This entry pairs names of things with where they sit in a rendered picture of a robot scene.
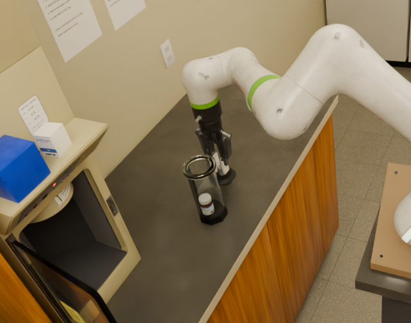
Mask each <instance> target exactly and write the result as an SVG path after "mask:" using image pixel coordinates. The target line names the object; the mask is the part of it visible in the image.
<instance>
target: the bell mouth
mask: <svg viewBox="0 0 411 323"><path fill-rule="evenodd" d="M73 191H74V187H73V185H72V183H71V182H70V183H69V184H68V185H67V186H66V187H65V188H64V189H63V190H62V191H61V192H60V193H59V194H58V195H57V196H56V197H55V198H54V199H53V200H52V201H51V202H50V203H49V204H48V205H47V206H46V207H45V208H44V209H43V210H42V211H41V212H40V213H39V214H38V215H37V216H36V217H35V218H34V219H33V220H32V221H31V222H30V223H29V224H31V223H36V222H40V221H43V220H45V219H48V218H50V217H52V216H53V215H55V214H57V213H58V212H59V211H60V210H62V209H63V208H64V207H65V206H66V205H67V203H68V202H69V201H70V199H71V197H72V194H73Z"/></svg>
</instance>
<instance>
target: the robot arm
mask: <svg viewBox="0 0 411 323"><path fill-rule="evenodd" d="M181 83H182V85H183V87H184V89H185V91H186V93H187V95H188V97H189V101H190V104H191V109H192V111H193V116H194V118H195V121H196V122H198V124H199V128H198V129H197V130H196V131H195V134H196V135H197V137H198V139H199V141H200V144H201V146H202V149H203V152H204V154H208V155H210V156H212V157H213V158H214V159H215V161H216V169H215V171H216V173H217V172H218V169H217V166H219V165H220V162H221V165H222V169H223V174H224V175H226V173H227V172H228V171H229V166H228V164H229V158H230V157H231V155H232V148H231V141H230V138H231V136H232V134H231V133H229V134H227V133H225V132H224V130H223V128H222V120H221V117H220V116H221V115H222V108H221V104H220V99H219V96H218V89H221V88H224V87H227V86H231V85H236V86H237V87H238V88H239V89H240V91H241V92H242V94H243V96H244V98H245V100H246V103H247V106H248V108H249V110H250V111H251V112H252V113H253V114H254V116H255V118H256V119H257V121H258V122H259V124H260V125H261V126H262V128H263V129H264V130H265V132H267V134H269V135H270V136H272V137H273V138H277V139H279V140H291V139H294V138H297V137H299V136H300V135H302V134H303V133H304V132H306V130H307V129H308V127H309V126H310V125H311V123H312V121H313V120H314V119H315V117H316V115H317V114H318V113H319V111H320V109H321V108H322V107H323V105H324V104H325V103H326V102H327V101H328V99H329V98H330V97H332V96H333V95H336V94H344V95H347V96H348V97H349V98H351V99H352V100H354V101H356V102H357V103H359V104H360V105H361V106H363V107H364V108H366V109H367V110H369V111H370V112H371V113H373V114H375V115H376V116H377V117H378V118H380V119H381V120H383V121H384V122H385V123H386V124H388V125H389V126H390V127H391V128H393V129H394V130H395V131H397V132H398V133H399V134H400V135H401V136H403V137H404V138H405V139H406V140H408V141H409V142H410V143H411V83H410V82H409V81H407V80H406V79H405V78H404V77H403V76H402V75H401V74H399V73H398V72H397V71H396V70H395V69H393V68H392V67H391V66H390V65H389V64H388V63H387V62H386V61H385V60H384V59H383V58H382V57H381V56H380V55H379V54H378V53H377V52H376V51H375V50H374V49H373V48H372V47H371V46H370V45H369V44H368V43H367V42H366V41H365V40H364V39H363V38H362V37H361V36H360V35H359V34H358V33H357V32H356V31H355V30H354V29H353V28H351V27H349V26H346V25H343V24H331V25H327V26H325V27H323V28H321V29H319V30H318V31H317V32H315V34H313V36H312V37H311V38H310V40H309V41H308V43H307V45H306V46H305V48H304V49H303V51H302V52H301V53H300V55H299V56H298V57H297V59H296V60H295V62H294V63H293V64H292V66H291V67H290V68H289V70H288V71H287V72H286V73H285V74H284V75H283V76H282V77H281V76H279V75H277V74H275V73H273V72H271V71H269V70H268V69H267V68H265V67H264V66H263V65H262V64H261V63H260V62H258V60H257V58H256V57H255V55H254V54H253V52H251V51H250V50H249V49H247V48H244V47H235V48H233V49H231V50H228V51H225V52H224V53H220V54H217V55H214V56H209V57H206V58H200V59H196V60H192V61H190V62H188V63H187V64H186V65H185V66H184V68H183V70H182V72H181ZM222 136H223V137H222ZM223 139H224V143H223ZM214 144H216V145H217V148H218V150H219V153H220V156H221V158H220V161H219V158H218V153H215V152H216V151H215V149H214ZM394 227H395V229H396V231H397V233H398V235H399V236H400V237H401V238H402V239H403V240H404V241H405V242H406V243H408V244H409V245H411V191H410V192H409V193H408V194H407V195H406V196H405V197H404V198H403V199H402V200H401V201H400V202H399V203H398V205H397V207H396V209H395V211H394Z"/></svg>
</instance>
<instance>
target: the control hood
mask: <svg viewBox="0 0 411 323"><path fill-rule="evenodd" d="M64 128H65V130H66V132H67V134H68V136H69V138H70V140H71V142H72V145H71V146H70V147H69V148H68V149H67V150H66V151H65V152H64V154H63V155H62V156H61V157H60V158H59V157H53V156H44V155H43V154H42V152H41V150H40V149H39V151H40V154H41V155H42V157H43V159H44V160H45V162H46V164H47V166H48V168H49V170H50V171H51V173H50V174H49V175H48V176H47V177H46V178H45V179H44V180H43V181H42V182H41V183H40V184H39V185H38V186H37V187H36V188H35V189H34V190H33V191H32V192H30V193H29V194H28V195H27V196H26V197H25V198H24V199H23V200H22V201H21V202H20V203H15V202H13V201H10V200H7V199H4V198H2V197H0V234H1V235H4V236H5V235H7V234H8V233H9V232H10V231H11V230H13V229H14V228H15V227H16V226H17V223H18V221H19V219H20V216H21V214H22V212H24V211H25V210H26V209H27V208H28V207H29V206H30V205H31V204H32V203H33V202H34V201H35V200H36V199H37V198H38V197H40V196H41V195H42V194H43V193H44V192H45V191H46V190H47V189H48V188H49V187H50V186H51V185H52V184H53V183H54V182H55V181H56V180H57V179H58V178H59V177H60V176H61V175H62V174H63V173H64V172H65V171H66V170H67V169H68V168H70V167H71V166H72V165H73V164H74V163H75V162H76V161H77V160H78V159H79V158H80V159H79V161H78V163H77V165H76V166H75V168H76V167H78V166H79V165H80V164H81V163H82V162H83V161H84V160H85V159H86V158H87V157H88V156H89V155H90V154H91V153H92V152H93V151H94V150H95V149H96V148H97V146H98V144H99V142H100V141H101V139H102V138H103V136H104V134H105V133H106V131H107V130H108V124H105V123H101V122H95V121H91V120H84V119H78V118H74V119H72V120H71V121H70V122H69V123H68V124H67V125H66V126H65V127H64ZM75 168H74V169H75Z"/></svg>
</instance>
